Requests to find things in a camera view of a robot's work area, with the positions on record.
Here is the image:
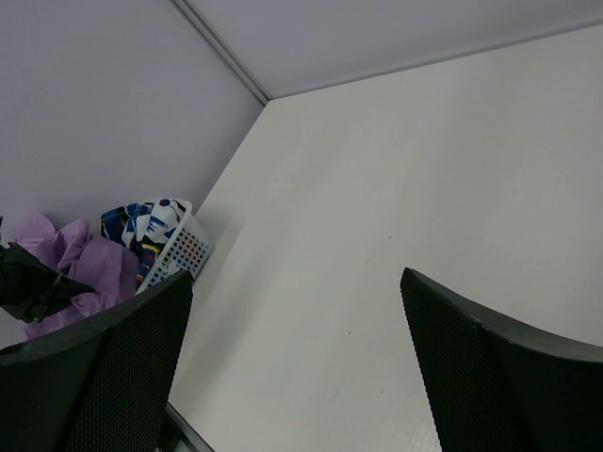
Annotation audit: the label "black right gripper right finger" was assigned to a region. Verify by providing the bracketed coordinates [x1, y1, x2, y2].
[400, 268, 602, 451]

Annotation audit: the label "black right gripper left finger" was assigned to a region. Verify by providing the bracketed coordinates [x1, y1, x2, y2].
[1, 270, 192, 451]

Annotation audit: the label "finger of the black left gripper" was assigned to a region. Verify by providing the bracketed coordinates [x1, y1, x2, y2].
[1, 242, 93, 323]

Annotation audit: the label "purple trousers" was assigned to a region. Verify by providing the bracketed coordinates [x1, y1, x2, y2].
[17, 213, 139, 339]

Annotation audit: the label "blue white patterned garment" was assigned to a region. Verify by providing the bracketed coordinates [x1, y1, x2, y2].
[100, 198, 187, 286]

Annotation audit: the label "white plastic laundry basket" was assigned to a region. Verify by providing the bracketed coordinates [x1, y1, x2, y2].
[137, 200, 213, 294]

